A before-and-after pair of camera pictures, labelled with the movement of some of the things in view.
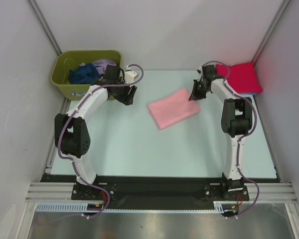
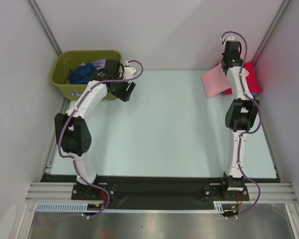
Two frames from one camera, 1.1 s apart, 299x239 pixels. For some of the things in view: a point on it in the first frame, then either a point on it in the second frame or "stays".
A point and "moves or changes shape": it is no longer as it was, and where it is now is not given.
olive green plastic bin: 67,60 stays
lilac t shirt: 101,64 stays
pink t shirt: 173,108 moves or changes shape
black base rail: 158,192 stays
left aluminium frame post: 44,25 stays
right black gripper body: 199,91 -> 223,54
